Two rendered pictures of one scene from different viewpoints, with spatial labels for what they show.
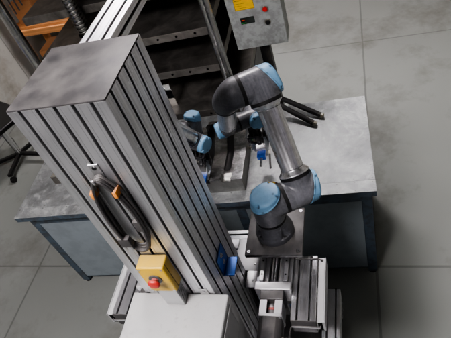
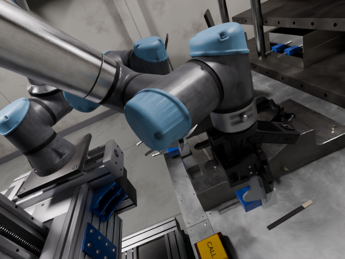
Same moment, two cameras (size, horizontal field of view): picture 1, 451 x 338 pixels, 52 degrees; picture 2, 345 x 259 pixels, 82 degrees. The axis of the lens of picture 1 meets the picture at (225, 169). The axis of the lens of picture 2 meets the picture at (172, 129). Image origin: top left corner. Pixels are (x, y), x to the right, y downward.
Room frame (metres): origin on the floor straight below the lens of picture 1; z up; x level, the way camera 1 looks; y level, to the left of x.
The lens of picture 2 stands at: (1.47, -0.41, 1.36)
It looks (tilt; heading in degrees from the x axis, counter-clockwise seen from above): 32 degrees down; 68
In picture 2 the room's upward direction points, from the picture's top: 25 degrees counter-clockwise
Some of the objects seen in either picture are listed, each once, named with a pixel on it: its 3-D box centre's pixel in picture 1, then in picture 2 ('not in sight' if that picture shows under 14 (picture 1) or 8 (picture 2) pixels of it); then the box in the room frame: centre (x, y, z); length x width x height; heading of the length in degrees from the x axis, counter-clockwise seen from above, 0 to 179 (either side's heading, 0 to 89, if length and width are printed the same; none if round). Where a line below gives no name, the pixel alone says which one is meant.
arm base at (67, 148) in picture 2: not in sight; (48, 150); (1.32, 0.36, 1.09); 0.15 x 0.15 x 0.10
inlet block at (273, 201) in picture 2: (261, 156); (244, 200); (1.65, -0.19, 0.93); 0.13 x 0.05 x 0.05; 158
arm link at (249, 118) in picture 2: not in sight; (233, 112); (1.67, -0.20, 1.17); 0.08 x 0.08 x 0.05
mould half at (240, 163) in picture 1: (223, 149); (251, 140); (1.88, -0.03, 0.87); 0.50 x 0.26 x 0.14; 158
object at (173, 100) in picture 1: (162, 74); (324, 31); (2.83, 0.17, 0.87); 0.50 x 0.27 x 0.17; 158
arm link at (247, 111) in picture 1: (251, 117); (166, 104); (1.57, -0.18, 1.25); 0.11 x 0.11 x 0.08; 3
